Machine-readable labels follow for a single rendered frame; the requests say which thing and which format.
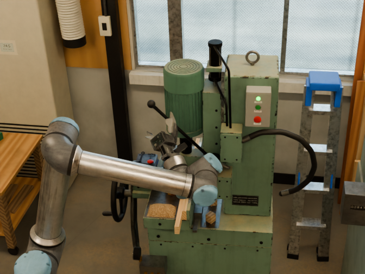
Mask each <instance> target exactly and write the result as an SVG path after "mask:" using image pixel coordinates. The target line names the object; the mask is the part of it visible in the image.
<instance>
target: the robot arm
mask: <svg viewBox="0 0 365 274"><path fill-rule="evenodd" d="M169 116H170V119H165V124H166V125H167V127H168V132H169V133H171V135H169V134H166V133H165V132H163V131H161V132H160V133H158V134H157V135H156V136H155V135H153V134H152V133H150V132H148V131H147V135H148V136H145V138H147V139H150V142H151V144H152V147H153V149H154V151H158V152H161V155H162V157H161V160H163V161H164V164H163V166H164V168H165V169H163V168H159V167H155V166H150V165H146V164H141V163H136V162H133V161H128V160H123V159H118V158H114V157H109V156H106V155H101V154H97V153H92V152H87V151H83V150H82V149H81V148H80V147H79V145H76V142H77V137H78V136H79V127H78V125H77V124H76V123H75V121H73V120H72V119H70V118H68V117H57V118H55V119H54V120H53V121H52V122H51V123H50V124H49V126H48V129H47V132H46V134H45V137H44V138H43V141H42V143H41V153H42V156H43V158H44V161H43V169H42V178H41V186H40V195H39V203H38V209H37V217H36V224H35V225H33V226H32V228H31V230H30V235H29V244H28V248H27V250H26V253H24V254H22V255H21V256H20V257H19V258H18V259H17V261H16V263H15V266H14V274H56V272H57V269H58V266H59V262H60V259H61V255H62V252H63V249H64V247H65V243H66V234H65V230H64V228H63V227H62V223H63V219H64V212H65V205H66V198H67V192H68V185H69V181H70V176H73V175H74V174H76V173H79V174H82V175H87V176H92V177H97V178H101V179H106V180H111V181H114V182H119V183H124V184H129V185H133V186H138V187H142V188H146V189H151V190H156V191H161V192H165V193H169V194H174V195H176V197H177V198H179V199H187V198H190V199H193V201H194V203H195V204H196V205H198V206H201V207H208V206H210V205H212V204H214V203H215V201H216V199H217V195H218V189H217V180H218V174H219V173H221V172H222V171H223V167H222V164H221V162H220V161H219V160H218V159H217V157H216V156H215V155H213V154H212V153H207V154H206V155H204V156H203V157H201V158H200V159H198V160H197V161H195V162H194V163H193V164H191V165H190V166H189V167H188V166H187V164H186V161H185V159H184V157H183V156H181V155H180V154H179V153H180V152H181V153H182V152H184V151H185V148H186V147H187V145H186V144H185V142H184V143H182V144H179V145H178V146H177V148H176V145H177V137H178V128H177V124H176V121H175V118H174V115H173V113H172V112H171V111H170V115H169ZM175 148H176V149H175ZM173 149H174V150H173Z"/></svg>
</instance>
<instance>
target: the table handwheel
mask: <svg viewBox="0 0 365 274"><path fill-rule="evenodd" d="M117 184H118V182H114V181H112V184H111V198H110V201H111V213H112V217H113V219H114V221H116V222H121V221H122V220H123V218H124V215H125V212H126V209H127V203H128V197H131V196H132V195H131V190H129V184H124V183H120V185H119V186H117ZM116 199H119V209H120V213H119V215H118V213H117V204H116Z"/></svg>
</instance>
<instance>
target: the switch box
mask: <svg viewBox="0 0 365 274"><path fill-rule="evenodd" d="M271 94H272V90H271V86H247V87H246V116H245V126H246V127H269V124H270V104H271ZM257 96H260V97H261V100H259V101H262V103H254V101H257V100H256V97H257ZM257 104H259V105H260V106H261V109H260V110H262V112H261V113H257V112H254V110H256V109H255V106H256V105H257ZM256 116H259V117H260V118H261V122H260V123H261V125H259V124H254V123H255V122H254V117H256Z"/></svg>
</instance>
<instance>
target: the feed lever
mask: <svg viewBox="0 0 365 274"><path fill-rule="evenodd" d="M147 106H148V107H149V108H154V109H155V110H156V111H157V112H158V113H159V114H160V115H161V116H162V117H164V118H165V119H169V117H167V116H166V115H165V114H164V113H163V112H162V111H161V110H160V109H159V108H158V107H157V106H155V102H154V101H153V100H149V101H148V102H147ZM177 128H178V131H179V132H180V133H181V134H182V135H183V136H184V137H185V138H186V139H187V140H189V141H190V142H191V143H192V144H193V145H195V146H196V148H197V149H199V150H200V151H201V152H202V153H203V154H204V155H206V154H207V152H205V151H204V150H203V149H202V148H201V147H200V146H199V145H198V144H197V143H196V142H195V141H193V140H192V139H191V138H190V137H189V136H188V135H187V134H186V133H185V132H184V131H183V130H182V129H180V128H179V127H178V126H177ZM212 154H213V155H215V156H216V157H217V159H218V160H219V161H220V155H219V154H217V153H212ZM221 164H222V167H224V168H226V169H230V166H229V165H226V164H223V163H221Z"/></svg>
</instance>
